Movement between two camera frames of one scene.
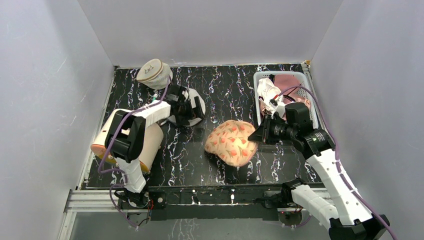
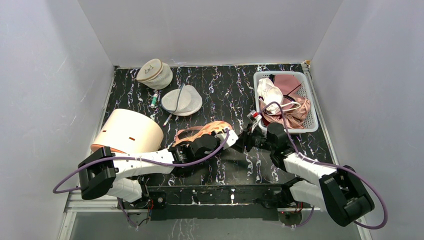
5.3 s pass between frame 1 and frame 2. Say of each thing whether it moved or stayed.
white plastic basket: stayed
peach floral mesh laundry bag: moved
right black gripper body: moved
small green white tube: stayed
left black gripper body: moved
